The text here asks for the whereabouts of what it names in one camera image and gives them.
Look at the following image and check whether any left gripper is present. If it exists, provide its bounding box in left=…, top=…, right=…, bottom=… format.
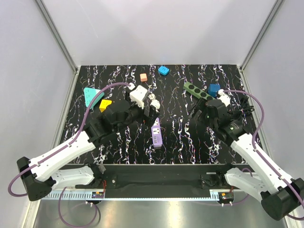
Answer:
left=114, top=90, right=160, bottom=133

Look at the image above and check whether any blue cube plug adapter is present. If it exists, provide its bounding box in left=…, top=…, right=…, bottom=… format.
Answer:
left=208, top=84, right=220, bottom=98

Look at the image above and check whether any yellow cube socket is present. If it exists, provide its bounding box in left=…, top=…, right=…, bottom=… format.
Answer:
left=99, top=99, right=112, bottom=112

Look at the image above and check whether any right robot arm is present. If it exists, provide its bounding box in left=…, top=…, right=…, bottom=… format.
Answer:
left=190, top=98, right=304, bottom=221

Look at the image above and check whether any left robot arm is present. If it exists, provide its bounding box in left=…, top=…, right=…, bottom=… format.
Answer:
left=17, top=100, right=160, bottom=201

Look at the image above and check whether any purple white power strip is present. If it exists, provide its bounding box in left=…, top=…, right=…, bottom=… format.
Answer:
left=151, top=117, right=162, bottom=148

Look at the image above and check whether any green power strip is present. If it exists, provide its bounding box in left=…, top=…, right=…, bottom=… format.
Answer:
left=183, top=82, right=215, bottom=102

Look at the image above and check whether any salmon pink small adapter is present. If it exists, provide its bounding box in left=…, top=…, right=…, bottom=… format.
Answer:
left=140, top=73, right=148, bottom=82

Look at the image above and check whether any light blue small adapter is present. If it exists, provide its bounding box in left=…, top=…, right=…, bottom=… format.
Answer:
left=158, top=66, right=170, bottom=76

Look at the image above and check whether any teal triangular power socket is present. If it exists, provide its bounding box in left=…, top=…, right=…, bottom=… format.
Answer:
left=84, top=87, right=105, bottom=109

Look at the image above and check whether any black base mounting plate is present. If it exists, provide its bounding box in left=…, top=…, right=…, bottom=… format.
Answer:
left=76, top=163, right=241, bottom=189

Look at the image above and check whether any white coiled cable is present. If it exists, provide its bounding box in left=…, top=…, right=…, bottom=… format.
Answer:
left=147, top=93, right=161, bottom=111

